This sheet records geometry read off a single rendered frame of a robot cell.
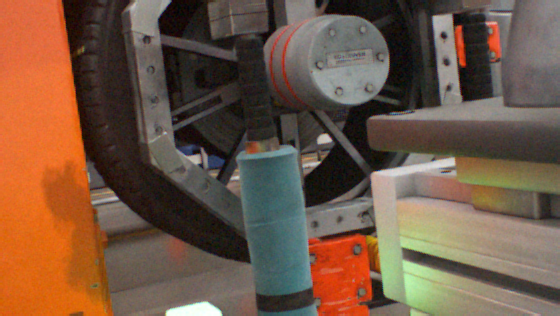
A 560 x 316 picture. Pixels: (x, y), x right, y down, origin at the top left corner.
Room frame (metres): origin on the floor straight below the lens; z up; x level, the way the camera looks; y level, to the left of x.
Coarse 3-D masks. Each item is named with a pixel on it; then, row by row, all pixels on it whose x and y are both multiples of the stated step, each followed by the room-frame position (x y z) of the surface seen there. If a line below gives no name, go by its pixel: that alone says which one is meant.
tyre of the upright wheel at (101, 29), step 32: (96, 0) 1.38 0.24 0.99; (128, 0) 1.39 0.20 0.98; (96, 32) 1.37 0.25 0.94; (96, 64) 1.36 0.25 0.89; (96, 96) 1.36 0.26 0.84; (128, 96) 1.38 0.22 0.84; (96, 128) 1.39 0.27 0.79; (128, 128) 1.38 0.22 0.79; (96, 160) 1.50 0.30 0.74; (128, 160) 1.37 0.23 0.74; (128, 192) 1.39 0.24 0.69; (160, 192) 1.39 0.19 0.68; (160, 224) 1.41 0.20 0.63; (192, 224) 1.41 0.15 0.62; (224, 224) 1.42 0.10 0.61; (224, 256) 1.43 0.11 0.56
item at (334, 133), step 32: (320, 0) 1.54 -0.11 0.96; (352, 0) 1.69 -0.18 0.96; (384, 0) 1.59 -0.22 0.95; (384, 32) 1.64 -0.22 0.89; (416, 64) 1.57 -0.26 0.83; (224, 96) 1.46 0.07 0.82; (384, 96) 1.56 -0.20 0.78; (416, 96) 1.56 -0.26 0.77; (288, 128) 1.49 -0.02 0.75; (352, 128) 1.72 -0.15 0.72; (352, 160) 1.54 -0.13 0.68; (384, 160) 1.54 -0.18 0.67; (320, 192) 1.58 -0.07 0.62; (352, 192) 1.51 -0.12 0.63
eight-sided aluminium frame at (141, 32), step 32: (160, 0) 1.32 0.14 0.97; (416, 0) 1.52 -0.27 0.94; (128, 32) 1.32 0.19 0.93; (416, 32) 1.53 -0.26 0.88; (448, 32) 1.49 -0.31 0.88; (128, 64) 1.35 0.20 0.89; (160, 64) 1.31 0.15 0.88; (448, 64) 1.49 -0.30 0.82; (160, 96) 1.31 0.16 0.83; (448, 96) 1.48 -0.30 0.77; (160, 128) 1.34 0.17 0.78; (160, 160) 1.30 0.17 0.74; (416, 160) 1.46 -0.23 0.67; (192, 192) 1.32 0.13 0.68; (224, 192) 1.34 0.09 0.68; (320, 224) 1.39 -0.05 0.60; (352, 224) 1.41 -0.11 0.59
